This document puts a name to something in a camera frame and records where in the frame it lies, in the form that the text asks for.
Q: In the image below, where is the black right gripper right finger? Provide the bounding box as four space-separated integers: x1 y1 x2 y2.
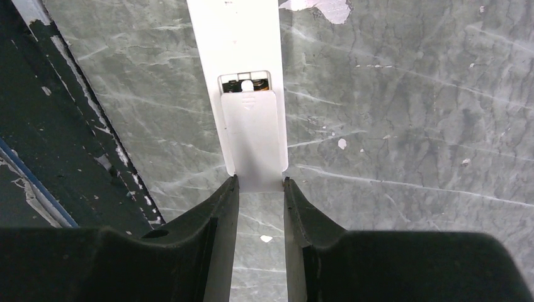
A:
283 179 533 301

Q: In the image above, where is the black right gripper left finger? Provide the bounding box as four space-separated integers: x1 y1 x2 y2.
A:
1 176 239 301

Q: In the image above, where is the white battery cover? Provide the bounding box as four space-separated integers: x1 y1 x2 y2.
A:
221 80 283 193

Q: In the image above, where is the white remote control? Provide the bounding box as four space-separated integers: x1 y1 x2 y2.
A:
187 0 288 174

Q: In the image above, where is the dark green AAA battery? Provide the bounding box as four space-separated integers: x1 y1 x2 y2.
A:
222 80 242 93

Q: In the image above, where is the gold green AAA battery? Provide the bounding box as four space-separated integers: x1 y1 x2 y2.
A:
252 79 270 91

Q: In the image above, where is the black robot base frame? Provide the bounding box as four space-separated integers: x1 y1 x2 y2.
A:
1 1 164 237

